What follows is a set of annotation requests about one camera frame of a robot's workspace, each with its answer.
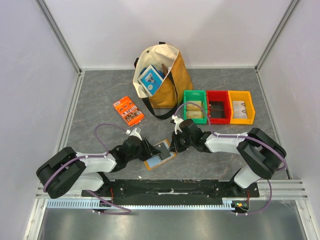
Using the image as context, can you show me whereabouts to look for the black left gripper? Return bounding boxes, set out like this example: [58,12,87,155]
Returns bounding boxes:
[127,136,161,162]

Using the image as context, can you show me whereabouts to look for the mustard leather card holder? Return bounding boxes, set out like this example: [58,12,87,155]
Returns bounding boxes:
[144,139,177,170]

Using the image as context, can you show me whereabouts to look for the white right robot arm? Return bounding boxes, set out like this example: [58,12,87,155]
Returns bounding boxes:
[169,115,287,197]

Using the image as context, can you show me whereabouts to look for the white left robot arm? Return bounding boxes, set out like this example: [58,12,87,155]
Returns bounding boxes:
[36,136,161,199]

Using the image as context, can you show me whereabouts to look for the gold VIP card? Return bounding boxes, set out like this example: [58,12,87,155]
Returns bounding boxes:
[186,110,204,119]

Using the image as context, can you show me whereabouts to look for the black VIP card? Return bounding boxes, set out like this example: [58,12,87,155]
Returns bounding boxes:
[209,101,226,119]

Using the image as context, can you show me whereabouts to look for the silver card in yellow bin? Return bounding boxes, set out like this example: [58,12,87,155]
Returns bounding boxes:
[232,101,246,111]

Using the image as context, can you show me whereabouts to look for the orange screw assortment box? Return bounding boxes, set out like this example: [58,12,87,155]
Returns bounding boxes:
[113,96,145,127]

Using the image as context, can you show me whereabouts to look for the green plastic bin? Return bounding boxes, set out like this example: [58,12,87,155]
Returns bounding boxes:
[183,90,208,125]

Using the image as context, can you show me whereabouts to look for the tan canvas tote bag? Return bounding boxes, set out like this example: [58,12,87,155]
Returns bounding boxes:
[132,41,193,120]

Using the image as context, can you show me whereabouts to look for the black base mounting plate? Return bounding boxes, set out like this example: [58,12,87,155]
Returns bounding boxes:
[94,179,260,200]

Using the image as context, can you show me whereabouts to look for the red plastic bin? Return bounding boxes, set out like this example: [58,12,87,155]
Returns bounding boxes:
[206,90,232,125]

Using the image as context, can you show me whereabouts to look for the yellow plastic bin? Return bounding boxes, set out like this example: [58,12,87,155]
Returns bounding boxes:
[228,90,256,125]

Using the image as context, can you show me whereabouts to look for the blue razor package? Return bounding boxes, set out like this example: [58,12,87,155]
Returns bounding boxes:
[137,64,165,97]

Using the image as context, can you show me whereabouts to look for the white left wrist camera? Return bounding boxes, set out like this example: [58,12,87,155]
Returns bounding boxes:
[125,127,142,140]

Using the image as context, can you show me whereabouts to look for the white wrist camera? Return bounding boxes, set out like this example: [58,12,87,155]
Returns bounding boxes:
[125,127,142,140]
[171,115,184,135]

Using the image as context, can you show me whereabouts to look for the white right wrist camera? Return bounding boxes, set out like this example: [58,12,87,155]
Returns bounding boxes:
[171,115,184,135]

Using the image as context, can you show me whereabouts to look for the grey slotted cable duct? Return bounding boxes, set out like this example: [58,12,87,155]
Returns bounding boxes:
[46,198,238,211]

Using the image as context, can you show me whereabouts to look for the aluminium corner frame post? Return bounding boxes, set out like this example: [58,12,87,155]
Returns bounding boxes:
[254,0,301,73]

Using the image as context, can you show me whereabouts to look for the left aluminium frame post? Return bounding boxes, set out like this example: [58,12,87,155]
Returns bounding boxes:
[34,0,83,76]

